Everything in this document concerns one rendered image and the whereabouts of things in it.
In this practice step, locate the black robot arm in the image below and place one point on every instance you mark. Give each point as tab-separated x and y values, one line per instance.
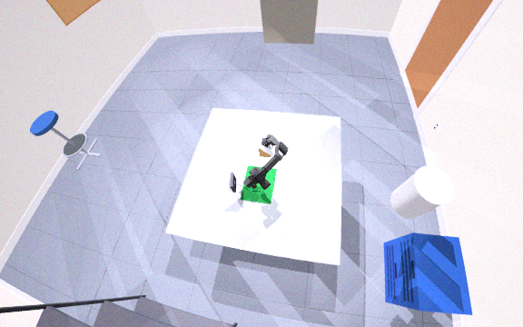
257	175

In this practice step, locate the green circuit board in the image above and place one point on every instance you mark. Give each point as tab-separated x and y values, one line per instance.
259	195

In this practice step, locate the grey square fan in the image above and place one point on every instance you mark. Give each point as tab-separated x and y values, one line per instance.
233	182

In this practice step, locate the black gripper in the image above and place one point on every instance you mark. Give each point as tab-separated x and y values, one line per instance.
264	184

